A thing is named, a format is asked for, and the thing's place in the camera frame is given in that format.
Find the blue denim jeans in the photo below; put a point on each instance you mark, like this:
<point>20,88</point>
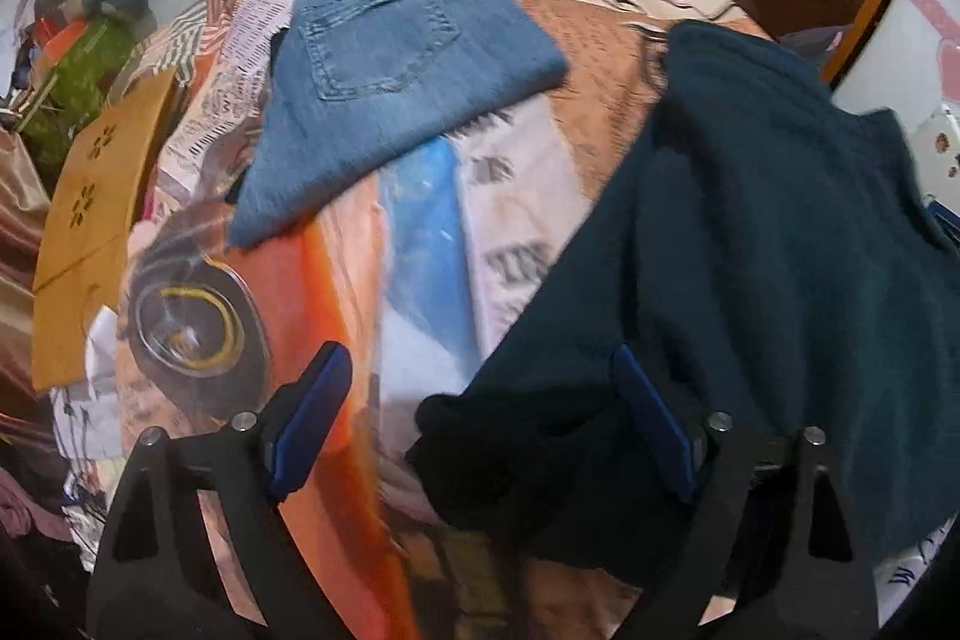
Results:
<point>390,85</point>

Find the white pink panel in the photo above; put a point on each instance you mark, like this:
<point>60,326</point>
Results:
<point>900,25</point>

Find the green patterned box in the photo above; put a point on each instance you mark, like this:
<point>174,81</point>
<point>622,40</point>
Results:
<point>82,78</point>

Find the printed blanket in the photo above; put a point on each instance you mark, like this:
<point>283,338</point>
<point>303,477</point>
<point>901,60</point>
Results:
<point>315,280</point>

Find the orange box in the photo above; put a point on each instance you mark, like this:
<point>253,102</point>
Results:
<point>64,36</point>

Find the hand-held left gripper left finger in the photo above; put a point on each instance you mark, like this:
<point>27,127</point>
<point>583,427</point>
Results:
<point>315,415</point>

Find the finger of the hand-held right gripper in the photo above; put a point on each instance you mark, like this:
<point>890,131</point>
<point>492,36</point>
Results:
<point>946,224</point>

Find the brown satin curtain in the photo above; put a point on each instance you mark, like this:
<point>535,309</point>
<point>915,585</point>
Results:
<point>19,235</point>

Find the bamboo lap desk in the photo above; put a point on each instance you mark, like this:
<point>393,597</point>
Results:
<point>82,235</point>

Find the dark teal sweater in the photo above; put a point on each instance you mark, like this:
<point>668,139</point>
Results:
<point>750,235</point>

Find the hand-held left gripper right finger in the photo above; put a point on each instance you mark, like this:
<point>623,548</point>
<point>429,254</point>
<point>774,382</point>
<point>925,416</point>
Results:
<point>652,415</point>

